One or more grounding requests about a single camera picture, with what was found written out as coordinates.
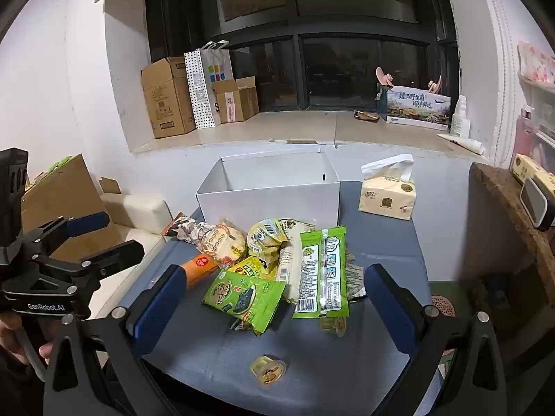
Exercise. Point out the yellow snack packet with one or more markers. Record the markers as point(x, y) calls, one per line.
point(253, 267)

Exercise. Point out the black white printed packet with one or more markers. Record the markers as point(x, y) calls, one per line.
point(186, 227)

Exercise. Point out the pink handheld fan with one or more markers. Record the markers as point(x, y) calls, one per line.
point(434, 84)
point(383, 78)

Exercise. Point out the brown wooden shelf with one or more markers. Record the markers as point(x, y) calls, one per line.
point(503, 208)

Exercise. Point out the yellow green barcode packet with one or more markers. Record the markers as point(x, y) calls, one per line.
point(262, 238)

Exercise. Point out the dark window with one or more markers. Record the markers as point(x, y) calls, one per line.
point(347, 65)

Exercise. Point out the person's left hand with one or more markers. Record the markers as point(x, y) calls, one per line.
point(9, 333)

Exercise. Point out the round woven stool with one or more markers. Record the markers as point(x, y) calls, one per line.
point(442, 306)

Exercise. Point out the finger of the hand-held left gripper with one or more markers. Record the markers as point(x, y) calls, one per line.
point(86, 223)
point(117, 253)

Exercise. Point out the yellow tissue pack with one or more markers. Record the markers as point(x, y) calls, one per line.
point(388, 199)

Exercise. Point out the long green snack packet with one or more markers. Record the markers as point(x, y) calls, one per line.
point(323, 277)

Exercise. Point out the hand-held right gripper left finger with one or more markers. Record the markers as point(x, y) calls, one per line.
point(159, 310)

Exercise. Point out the white rounded device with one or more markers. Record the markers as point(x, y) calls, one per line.
point(537, 201)

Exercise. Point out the round cracker packet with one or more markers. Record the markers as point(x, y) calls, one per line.
point(221, 242)

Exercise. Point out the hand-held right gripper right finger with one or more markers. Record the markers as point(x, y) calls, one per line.
point(390, 312)

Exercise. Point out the flat cardboard sheet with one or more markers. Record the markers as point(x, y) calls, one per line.
point(65, 212)

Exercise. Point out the orange snack packet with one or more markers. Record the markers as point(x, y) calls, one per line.
point(197, 271)

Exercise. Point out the small yellow box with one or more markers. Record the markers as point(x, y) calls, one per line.
point(527, 169)

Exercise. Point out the white sofa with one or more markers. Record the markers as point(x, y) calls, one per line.
point(134, 219)

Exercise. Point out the silver green snack packet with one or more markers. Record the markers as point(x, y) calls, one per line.
point(356, 279)

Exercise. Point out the small cardboard piece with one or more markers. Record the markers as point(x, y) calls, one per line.
point(110, 186)

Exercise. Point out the white noodle packet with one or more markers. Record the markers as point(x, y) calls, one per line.
point(288, 273)

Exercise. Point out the small open cardboard box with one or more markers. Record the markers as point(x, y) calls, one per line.
point(236, 102)

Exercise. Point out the pink floral cloth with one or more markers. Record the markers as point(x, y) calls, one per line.
point(535, 63)

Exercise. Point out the yellow jelly cup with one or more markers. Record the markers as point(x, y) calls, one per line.
point(269, 370)
point(334, 326)

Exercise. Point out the pink storage container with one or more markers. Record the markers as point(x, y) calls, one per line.
point(527, 134)

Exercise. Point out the landscape printed gift box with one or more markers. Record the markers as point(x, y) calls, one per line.
point(418, 108)

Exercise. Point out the person's left forearm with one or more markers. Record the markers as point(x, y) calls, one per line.
point(15, 392)

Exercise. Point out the green printed carton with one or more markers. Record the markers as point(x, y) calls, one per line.
point(54, 167)

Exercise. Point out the large cardboard box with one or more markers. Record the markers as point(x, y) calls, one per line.
point(167, 97)

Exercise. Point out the white plastic bottle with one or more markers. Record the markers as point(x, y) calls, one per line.
point(460, 119)

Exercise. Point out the green seaweed snack packet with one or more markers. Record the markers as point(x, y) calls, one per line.
point(243, 299)

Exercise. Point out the white box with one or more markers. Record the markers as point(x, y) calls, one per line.
point(277, 199)

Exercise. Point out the white paper roll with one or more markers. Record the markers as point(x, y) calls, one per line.
point(464, 143)

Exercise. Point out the white shopping bag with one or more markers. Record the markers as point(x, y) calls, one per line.
point(219, 78)

